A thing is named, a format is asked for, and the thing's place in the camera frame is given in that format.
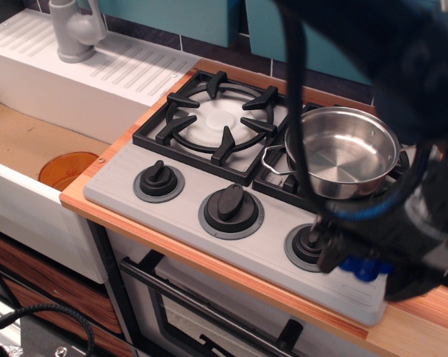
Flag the oven door with black handle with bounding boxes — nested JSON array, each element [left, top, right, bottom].
[[118, 249, 310, 357]]

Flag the black stove knob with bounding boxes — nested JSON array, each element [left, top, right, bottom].
[[284, 224, 325, 273], [198, 184, 265, 240], [133, 160, 185, 204]]

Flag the black right burner grate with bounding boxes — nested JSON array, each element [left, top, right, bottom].
[[253, 103, 413, 211]]

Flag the wooden drawer fronts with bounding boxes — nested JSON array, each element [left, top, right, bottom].
[[0, 233, 133, 356]]

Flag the orange plastic plate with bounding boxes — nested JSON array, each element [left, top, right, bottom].
[[38, 152, 98, 191]]

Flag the blue toy blueberry cluster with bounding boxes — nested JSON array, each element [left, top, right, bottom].
[[339, 255, 394, 283]]

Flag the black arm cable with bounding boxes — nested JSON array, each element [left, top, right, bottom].
[[275, 0, 333, 224]]

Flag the grey toy stove top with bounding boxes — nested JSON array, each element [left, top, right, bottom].
[[83, 73, 386, 326]]

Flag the black right stove knob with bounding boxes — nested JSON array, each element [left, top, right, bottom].
[[284, 224, 325, 273]]

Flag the black braided cable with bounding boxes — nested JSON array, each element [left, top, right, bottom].
[[0, 303, 95, 357]]

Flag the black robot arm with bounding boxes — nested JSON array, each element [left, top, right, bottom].
[[277, 1, 448, 301]]

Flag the black burner grate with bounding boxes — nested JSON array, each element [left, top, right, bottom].
[[253, 103, 413, 211], [132, 71, 287, 186]]

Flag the black middle stove knob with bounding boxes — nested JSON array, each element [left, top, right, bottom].
[[198, 184, 265, 240]]

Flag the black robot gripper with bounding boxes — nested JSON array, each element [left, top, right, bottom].
[[313, 185, 448, 302]]

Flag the black left stove knob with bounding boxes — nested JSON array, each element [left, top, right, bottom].
[[133, 160, 185, 204]]

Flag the white toy sink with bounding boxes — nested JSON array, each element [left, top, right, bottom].
[[0, 10, 198, 283]]

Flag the black left burner grate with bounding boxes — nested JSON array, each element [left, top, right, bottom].
[[132, 71, 287, 186]]

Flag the stainless steel pot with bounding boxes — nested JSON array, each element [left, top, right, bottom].
[[260, 106, 418, 201]]

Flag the grey toy faucet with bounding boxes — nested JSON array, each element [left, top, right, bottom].
[[49, 0, 107, 63]]

